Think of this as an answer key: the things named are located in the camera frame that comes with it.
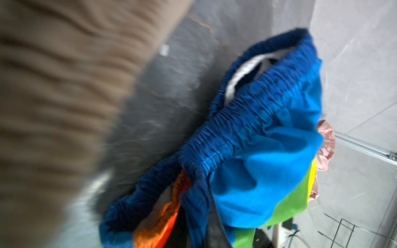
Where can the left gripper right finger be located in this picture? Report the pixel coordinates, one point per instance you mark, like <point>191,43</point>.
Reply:
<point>215,234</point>

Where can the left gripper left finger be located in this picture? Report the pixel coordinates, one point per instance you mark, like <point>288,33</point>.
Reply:
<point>179,237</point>

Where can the rainbow striped shorts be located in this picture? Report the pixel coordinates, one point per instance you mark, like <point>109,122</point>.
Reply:
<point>255,148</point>

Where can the beige shorts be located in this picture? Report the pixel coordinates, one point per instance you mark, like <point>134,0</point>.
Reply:
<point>67,68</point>

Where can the pink shorts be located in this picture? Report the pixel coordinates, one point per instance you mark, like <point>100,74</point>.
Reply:
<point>324,155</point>

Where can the black wire hook rack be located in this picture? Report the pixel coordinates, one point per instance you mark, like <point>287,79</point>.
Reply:
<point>390,241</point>

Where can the aluminium frame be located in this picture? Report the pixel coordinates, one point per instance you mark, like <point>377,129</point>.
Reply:
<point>367,149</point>

